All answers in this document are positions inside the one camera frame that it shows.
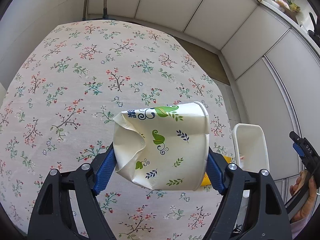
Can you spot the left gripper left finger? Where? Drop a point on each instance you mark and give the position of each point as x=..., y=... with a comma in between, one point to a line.
x=52, y=216

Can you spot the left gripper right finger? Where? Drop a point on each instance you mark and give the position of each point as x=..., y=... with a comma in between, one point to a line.
x=266, y=216

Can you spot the crushed floral paper cup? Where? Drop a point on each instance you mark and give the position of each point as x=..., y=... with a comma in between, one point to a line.
x=164, y=147

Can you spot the white plastic trash bin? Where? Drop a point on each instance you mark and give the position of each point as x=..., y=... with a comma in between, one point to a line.
x=250, y=147

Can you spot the white kitchen cabinets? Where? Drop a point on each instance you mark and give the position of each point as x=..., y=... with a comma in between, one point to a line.
x=275, y=66

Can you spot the floral tablecloth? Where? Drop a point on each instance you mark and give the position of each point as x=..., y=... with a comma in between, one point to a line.
x=58, y=113

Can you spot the brown floor mat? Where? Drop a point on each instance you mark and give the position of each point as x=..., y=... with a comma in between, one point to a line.
x=207, y=60

